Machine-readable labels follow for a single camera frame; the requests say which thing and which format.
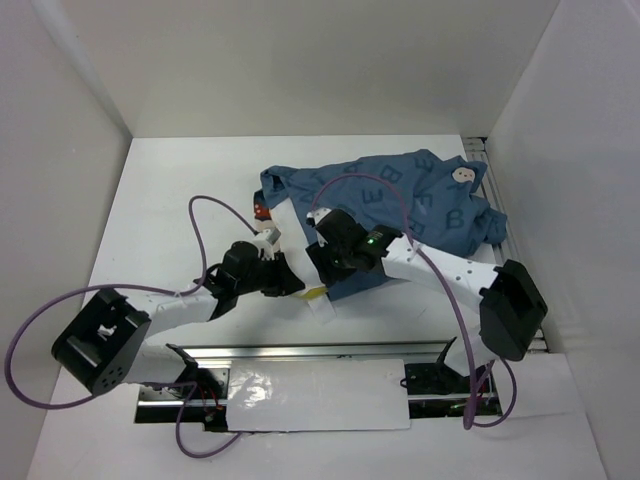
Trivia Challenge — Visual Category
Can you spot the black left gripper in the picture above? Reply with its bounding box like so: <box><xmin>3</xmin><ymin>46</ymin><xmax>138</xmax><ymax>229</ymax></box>
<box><xmin>235</xmin><ymin>252</ymin><xmax>305</xmax><ymax>297</ymax></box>

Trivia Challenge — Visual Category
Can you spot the white pillow yellow trim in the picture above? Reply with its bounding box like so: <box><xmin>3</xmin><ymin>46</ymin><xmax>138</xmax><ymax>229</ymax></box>
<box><xmin>253</xmin><ymin>190</ymin><xmax>336</xmax><ymax>324</ymax></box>

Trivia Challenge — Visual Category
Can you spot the blue cartoon print pillowcase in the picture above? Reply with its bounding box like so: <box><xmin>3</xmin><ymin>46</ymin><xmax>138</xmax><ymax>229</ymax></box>
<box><xmin>257</xmin><ymin>148</ymin><xmax>509</xmax><ymax>303</ymax></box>

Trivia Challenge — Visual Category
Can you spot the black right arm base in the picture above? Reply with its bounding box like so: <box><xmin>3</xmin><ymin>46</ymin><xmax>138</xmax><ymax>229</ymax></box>
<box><xmin>399</xmin><ymin>352</ymin><xmax>471</xmax><ymax>420</ymax></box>

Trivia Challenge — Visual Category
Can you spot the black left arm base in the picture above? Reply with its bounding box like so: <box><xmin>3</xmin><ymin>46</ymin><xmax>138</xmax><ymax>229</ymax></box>
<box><xmin>134</xmin><ymin>358</ymin><xmax>231</xmax><ymax>432</ymax></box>

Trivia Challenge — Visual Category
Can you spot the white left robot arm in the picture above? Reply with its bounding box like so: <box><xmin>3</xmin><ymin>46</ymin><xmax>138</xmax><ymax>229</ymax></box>
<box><xmin>51</xmin><ymin>229</ymin><xmax>305</xmax><ymax>399</ymax></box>

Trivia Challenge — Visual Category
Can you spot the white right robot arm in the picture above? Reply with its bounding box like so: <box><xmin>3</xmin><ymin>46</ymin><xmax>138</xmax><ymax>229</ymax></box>
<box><xmin>306</xmin><ymin>208</ymin><xmax>548</xmax><ymax>392</ymax></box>

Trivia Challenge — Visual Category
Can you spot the white cover plate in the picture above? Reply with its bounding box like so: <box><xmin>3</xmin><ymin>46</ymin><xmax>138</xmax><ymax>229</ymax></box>
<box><xmin>226</xmin><ymin>359</ymin><xmax>411</xmax><ymax>432</ymax></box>

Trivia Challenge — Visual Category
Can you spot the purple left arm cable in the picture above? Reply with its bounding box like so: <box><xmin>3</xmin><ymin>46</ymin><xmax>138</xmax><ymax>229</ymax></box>
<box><xmin>3</xmin><ymin>194</ymin><xmax>261</xmax><ymax>459</ymax></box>

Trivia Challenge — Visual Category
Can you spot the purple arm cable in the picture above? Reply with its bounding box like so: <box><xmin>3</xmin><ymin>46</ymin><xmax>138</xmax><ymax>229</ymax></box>
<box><xmin>309</xmin><ymin>172</ymin><xmax>518</xmax><ymax>431</ymax></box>
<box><xmin>3</xmin><ymin>194</ymin><xmax>261</xmax><ymax>459</ymax></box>

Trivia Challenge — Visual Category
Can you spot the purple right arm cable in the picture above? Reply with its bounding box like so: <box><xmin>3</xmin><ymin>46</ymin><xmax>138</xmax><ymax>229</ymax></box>
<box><xmin>309</xmin><ymin>172</ymin><xmax>518</xmax><ymax>431</ymax></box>

